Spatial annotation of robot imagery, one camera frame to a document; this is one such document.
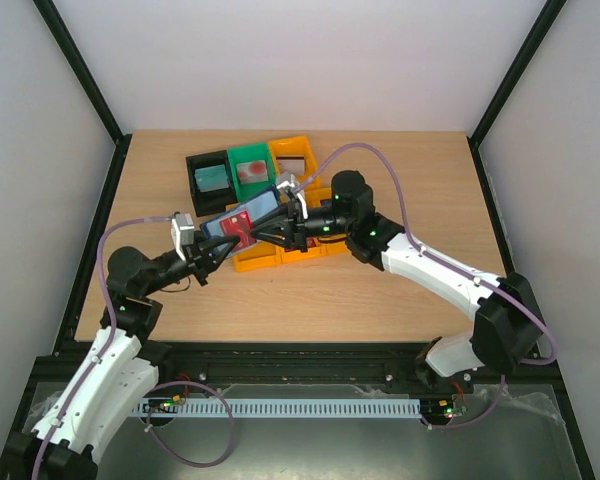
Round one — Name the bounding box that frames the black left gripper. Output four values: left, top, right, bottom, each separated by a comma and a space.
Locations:
143, 232, 241, 297

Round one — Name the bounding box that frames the blue card holder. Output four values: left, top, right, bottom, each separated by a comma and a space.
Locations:
201, 186, 280, 257

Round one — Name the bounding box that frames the red VIP credit card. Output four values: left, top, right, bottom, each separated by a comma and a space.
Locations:
207, 210, 257, 253

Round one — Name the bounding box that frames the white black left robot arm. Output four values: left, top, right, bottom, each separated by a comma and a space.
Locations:
4, 232, 239, 479

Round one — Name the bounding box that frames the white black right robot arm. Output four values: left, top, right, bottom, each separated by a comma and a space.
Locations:
251, 170, 543, 392

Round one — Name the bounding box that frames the yellow bin with dark cards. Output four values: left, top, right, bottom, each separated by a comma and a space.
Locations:
232, 242, 281, 273

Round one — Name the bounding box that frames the yellow bin with red cards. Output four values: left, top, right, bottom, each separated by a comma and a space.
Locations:
277, 187, 331, 264

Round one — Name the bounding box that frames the red white card stack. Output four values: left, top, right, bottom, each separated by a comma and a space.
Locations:
236, 159, 269, 185

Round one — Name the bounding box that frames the white striped card stack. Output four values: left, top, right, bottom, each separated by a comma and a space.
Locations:
276, 155, 306, 177

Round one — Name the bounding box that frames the teal card stack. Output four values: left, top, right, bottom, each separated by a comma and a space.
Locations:
194, 165, 229, 193

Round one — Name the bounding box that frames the black bin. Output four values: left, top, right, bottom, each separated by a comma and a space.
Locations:
185, 150, 238, 217

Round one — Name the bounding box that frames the yellow rear bin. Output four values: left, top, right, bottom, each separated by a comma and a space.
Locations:
268, 135, 318, 182

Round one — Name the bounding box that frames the green bin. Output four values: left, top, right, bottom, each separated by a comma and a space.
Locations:
227, 143, 278, 202

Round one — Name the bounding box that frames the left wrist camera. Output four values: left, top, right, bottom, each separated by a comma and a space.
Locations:
171, 212, 195, 261

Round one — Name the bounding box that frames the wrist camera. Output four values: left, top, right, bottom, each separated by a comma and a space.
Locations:
171, 212, 195, 261
275, 172, 308, 218

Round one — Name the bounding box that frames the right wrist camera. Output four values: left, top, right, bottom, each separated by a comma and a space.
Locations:
275, 172, 308, 218

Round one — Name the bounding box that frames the black front frame rail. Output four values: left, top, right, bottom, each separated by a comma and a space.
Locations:
27, 340, 564, 396

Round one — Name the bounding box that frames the black left rear frame post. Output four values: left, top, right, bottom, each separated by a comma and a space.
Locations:
32, 0, 131, 146

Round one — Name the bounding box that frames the black frame post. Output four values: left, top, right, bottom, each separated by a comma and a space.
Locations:
32, 0, 131, 146
468, 0, 569, 146

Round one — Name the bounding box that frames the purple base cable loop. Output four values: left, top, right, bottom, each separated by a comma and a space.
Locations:
144, 375, 239, 465

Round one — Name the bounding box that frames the white slotted cable duct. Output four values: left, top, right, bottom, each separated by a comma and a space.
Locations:
155, 398, 422, 419

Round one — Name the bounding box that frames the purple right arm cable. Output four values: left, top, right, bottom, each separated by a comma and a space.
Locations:
294, 143, 560, 366

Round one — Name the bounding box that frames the black right rear frame post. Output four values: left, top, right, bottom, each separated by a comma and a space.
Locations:
468, 0, 569, 146

